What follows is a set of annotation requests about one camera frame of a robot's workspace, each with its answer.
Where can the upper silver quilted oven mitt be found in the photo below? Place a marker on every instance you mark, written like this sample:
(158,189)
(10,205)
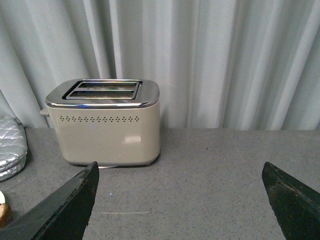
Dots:
(13,143)

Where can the beige two-slot toaster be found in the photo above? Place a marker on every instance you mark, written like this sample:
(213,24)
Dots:
(114,122)

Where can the light grey curtain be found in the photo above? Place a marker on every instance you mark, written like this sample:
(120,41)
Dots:
(235,64)

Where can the silver quilted oven mitt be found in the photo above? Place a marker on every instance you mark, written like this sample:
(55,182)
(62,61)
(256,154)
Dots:
(13,143)
(8,173)

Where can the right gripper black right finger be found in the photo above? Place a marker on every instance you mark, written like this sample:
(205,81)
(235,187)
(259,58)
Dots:
(296,206)

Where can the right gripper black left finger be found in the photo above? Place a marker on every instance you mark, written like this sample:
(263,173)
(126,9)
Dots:
(63,215)

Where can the lower silver quilted oven mitt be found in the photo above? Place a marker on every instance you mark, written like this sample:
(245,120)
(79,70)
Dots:
(8,173)

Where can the brown bread slice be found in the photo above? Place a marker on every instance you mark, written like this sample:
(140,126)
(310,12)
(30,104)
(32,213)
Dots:
(5,213)

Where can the white plate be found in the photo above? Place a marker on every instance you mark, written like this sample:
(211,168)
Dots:
(2,198)

